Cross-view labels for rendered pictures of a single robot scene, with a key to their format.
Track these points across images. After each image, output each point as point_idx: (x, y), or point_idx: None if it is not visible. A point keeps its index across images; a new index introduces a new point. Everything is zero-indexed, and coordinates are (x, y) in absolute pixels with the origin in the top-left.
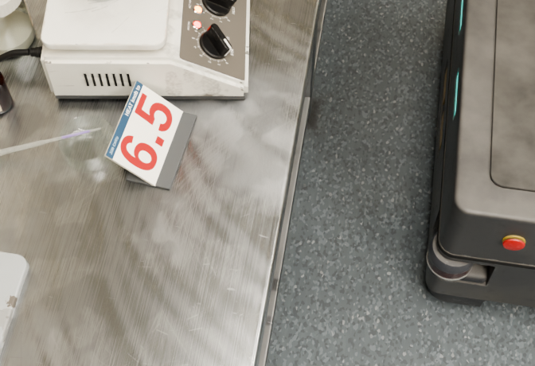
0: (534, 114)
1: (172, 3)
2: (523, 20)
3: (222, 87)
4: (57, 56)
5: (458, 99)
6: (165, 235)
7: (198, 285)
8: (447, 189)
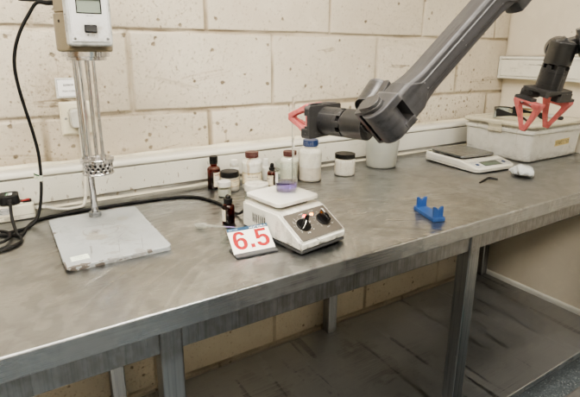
0: None
1: (303, 206)
2: None
3: (293, 239)
4: (248, 201)
5: None
6: (215, 266)
7: (201, 280)
8: None
